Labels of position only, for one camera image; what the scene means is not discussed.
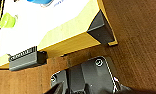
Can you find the yellow air hockey table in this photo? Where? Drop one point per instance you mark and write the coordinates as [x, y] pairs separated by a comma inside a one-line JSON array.
[[60, 20]]

